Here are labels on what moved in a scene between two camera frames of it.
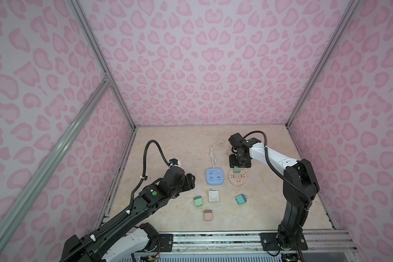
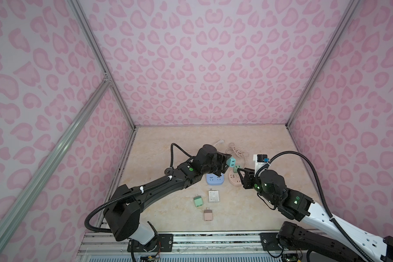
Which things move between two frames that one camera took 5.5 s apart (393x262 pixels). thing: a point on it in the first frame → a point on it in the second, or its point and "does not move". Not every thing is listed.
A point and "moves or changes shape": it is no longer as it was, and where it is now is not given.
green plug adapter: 237,170 does not move
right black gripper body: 240,162 → 247,178
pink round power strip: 237,179 does not move
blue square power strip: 214,176 does not move
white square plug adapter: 213,196 does not move
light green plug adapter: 198,201 does not move
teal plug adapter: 241,199 moves or changes shape
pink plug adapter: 208,215 does not move
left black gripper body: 186,185 → 219,166
